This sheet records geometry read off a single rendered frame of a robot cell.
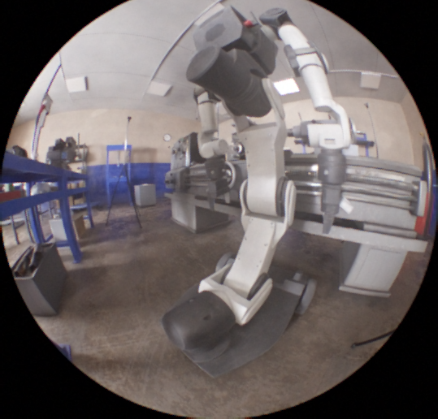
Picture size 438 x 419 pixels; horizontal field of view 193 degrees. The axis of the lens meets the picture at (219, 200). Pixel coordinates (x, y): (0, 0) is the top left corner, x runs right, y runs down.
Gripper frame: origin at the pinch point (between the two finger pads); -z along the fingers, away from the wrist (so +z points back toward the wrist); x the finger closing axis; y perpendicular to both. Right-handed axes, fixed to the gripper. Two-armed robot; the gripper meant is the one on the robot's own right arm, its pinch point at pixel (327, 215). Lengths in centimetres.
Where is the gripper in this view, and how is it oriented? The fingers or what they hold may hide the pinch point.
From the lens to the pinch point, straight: 44.2
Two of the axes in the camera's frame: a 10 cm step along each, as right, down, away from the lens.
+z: -1.4, -9.4, -3.0
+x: 6.7, -3.1, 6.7
